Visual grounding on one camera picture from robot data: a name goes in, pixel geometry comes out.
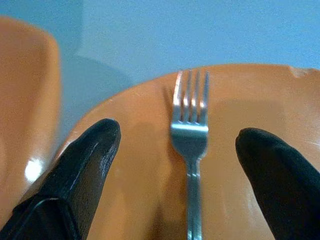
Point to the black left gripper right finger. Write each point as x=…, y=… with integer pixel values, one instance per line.
x=282, y=180

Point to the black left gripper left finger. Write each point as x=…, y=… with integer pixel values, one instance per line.
x=75, y=175

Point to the orange bowl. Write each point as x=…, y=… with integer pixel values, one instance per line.
x=25, y=100

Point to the silver metal fork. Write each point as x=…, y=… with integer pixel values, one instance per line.
x=190, y=140

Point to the orange plate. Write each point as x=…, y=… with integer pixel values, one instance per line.
x=150, y=175

